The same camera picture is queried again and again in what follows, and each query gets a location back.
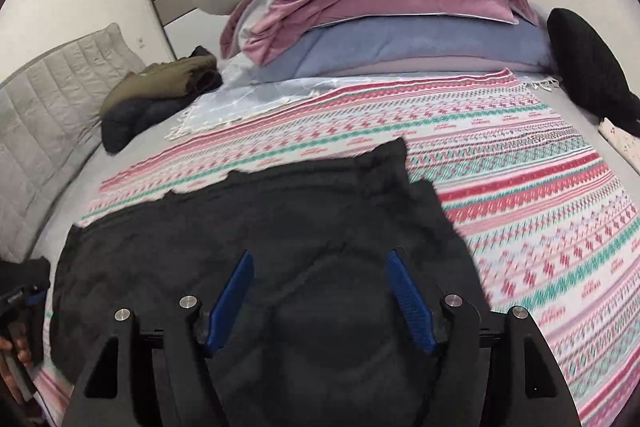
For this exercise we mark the pink green patterned blanket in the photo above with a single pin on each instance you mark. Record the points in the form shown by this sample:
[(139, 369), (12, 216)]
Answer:
[(525, 187)]

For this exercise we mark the black knitted garment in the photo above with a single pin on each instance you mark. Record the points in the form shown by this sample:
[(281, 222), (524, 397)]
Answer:
[(590, 67)]

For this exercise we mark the grey quilted headboard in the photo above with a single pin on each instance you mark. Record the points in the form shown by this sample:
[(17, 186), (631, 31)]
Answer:
[(50, 107)]

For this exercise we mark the blue folded blanket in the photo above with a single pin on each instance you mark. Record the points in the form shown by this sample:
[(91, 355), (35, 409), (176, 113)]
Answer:
[(400, 42)]

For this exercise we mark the stack of folded bedding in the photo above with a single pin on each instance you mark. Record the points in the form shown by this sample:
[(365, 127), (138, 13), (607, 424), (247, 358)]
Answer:
[(390, 2)]

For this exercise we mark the dark grey large garment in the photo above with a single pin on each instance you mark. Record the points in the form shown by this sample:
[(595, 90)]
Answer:
[(310, 217)]

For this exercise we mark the person's left hand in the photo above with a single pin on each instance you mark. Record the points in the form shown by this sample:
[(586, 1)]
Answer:
[(20, 349)]

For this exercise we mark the white floral cloth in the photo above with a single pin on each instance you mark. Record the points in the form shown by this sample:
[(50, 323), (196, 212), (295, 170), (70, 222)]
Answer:
[(622, 139)]

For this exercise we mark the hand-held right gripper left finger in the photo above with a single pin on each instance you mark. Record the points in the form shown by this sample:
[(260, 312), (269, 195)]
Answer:
[(230, 302)]

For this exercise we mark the olive and black clothes pile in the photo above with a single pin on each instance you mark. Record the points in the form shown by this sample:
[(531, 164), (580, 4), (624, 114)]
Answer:
[(130, 122)]

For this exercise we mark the mauve folded blanket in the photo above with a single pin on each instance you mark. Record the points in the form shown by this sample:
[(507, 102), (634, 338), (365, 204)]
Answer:
[(425, 68)]

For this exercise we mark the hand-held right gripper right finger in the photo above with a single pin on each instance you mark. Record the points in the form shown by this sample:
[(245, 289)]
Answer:
[(410, 302)]

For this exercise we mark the olive green jacket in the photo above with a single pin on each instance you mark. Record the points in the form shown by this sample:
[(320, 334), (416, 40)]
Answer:
[(155, 82)]

